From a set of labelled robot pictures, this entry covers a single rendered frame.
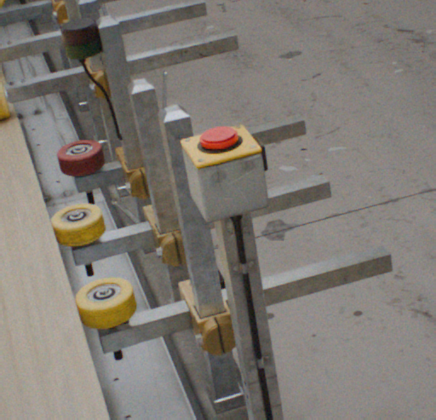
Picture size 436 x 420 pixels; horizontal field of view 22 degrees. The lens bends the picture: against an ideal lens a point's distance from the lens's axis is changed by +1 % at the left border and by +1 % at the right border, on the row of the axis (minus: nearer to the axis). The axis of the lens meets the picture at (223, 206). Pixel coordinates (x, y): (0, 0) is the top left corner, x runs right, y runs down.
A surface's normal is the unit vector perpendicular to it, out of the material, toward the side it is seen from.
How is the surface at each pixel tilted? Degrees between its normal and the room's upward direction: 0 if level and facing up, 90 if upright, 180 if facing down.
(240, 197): 90
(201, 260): 90
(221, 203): 90
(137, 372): 0
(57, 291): 0
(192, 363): 0
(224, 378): 90
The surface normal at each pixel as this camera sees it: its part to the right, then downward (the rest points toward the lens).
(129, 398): -0.15, -0.87
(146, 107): 0.26, 0.42
